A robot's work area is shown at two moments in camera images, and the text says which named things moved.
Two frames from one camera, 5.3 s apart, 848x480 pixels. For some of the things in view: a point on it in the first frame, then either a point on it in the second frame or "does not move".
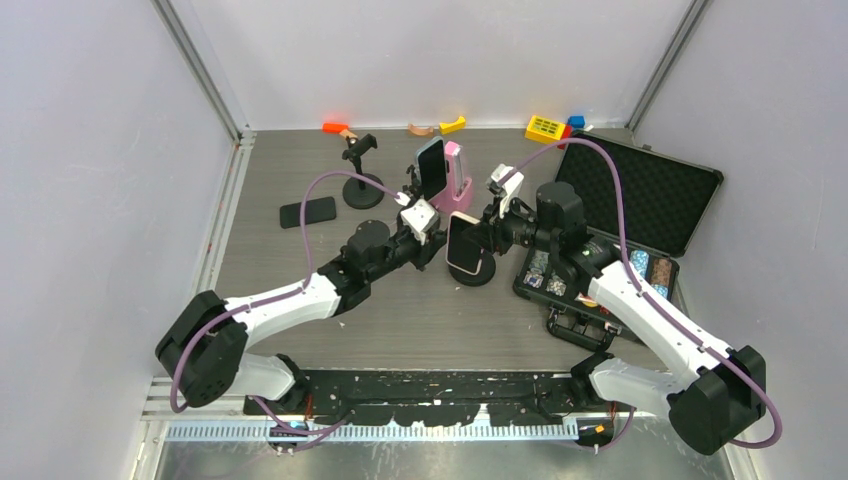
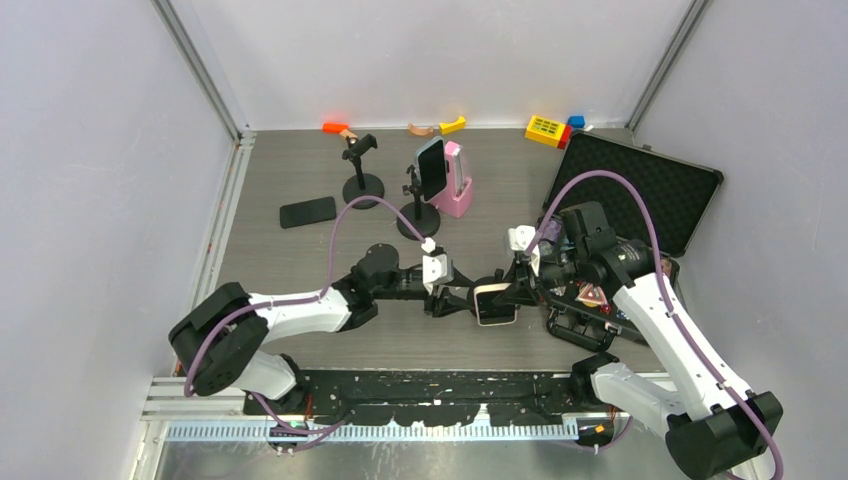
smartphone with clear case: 430,158 does not move
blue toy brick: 576,121 does not move
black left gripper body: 412,250 to 431,300
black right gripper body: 518,226 to 525,277
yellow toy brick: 544,130 does not move
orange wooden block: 334,127 does not move
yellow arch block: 452,127 does not move
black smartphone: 315,210 does not move
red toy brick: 567,132 does not move
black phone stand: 487,272 to 482,281
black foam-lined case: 643,205 does not move
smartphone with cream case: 463,243 to 494,306
